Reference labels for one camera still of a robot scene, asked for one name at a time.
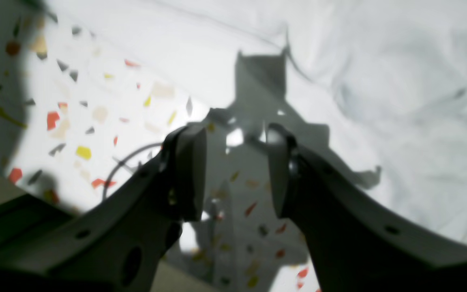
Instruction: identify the terrazzo patterned tablecloth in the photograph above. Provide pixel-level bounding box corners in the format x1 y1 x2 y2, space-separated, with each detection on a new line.
0 0 320 292

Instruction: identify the white T-shirt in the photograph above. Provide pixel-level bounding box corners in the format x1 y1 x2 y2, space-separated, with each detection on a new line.
47 0 467 243

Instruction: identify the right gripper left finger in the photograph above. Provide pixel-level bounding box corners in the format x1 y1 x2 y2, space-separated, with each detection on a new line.
0 124 206 292

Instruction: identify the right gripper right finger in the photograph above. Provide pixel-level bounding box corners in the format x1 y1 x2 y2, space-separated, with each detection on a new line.
267 124 467 292

